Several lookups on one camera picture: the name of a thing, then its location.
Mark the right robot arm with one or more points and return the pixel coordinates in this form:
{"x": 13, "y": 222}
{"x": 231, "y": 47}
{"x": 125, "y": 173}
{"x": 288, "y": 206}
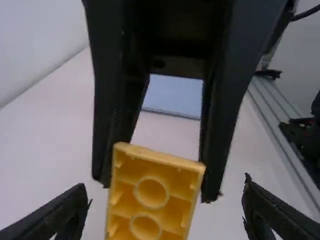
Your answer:
{"x": 307, "y": 145}

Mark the silver rails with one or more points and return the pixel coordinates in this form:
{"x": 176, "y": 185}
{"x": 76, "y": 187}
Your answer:
{"x": 272, "y": 105}

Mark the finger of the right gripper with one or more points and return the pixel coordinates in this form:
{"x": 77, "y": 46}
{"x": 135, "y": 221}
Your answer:
{"x": 225, "y": 100}
{"x": 115, "y": 87}

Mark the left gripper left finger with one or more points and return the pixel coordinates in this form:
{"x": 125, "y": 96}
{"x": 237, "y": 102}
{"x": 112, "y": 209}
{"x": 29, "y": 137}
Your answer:
{"x": 50, "y": 220}

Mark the yellow toy brick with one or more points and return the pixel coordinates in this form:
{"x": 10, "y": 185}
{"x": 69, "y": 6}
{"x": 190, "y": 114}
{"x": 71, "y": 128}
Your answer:
{"x": 125, "y": 155}

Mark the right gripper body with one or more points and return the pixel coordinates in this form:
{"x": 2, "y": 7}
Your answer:
{"x": 180, "y": 30}

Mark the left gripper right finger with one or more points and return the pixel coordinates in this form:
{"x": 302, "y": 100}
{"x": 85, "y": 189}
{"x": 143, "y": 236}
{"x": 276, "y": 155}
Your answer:
{"x": 275, "y": 217}

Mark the blue mat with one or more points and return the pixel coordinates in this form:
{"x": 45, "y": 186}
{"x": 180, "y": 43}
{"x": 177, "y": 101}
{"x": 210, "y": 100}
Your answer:
{"x": 172, "y": 95}

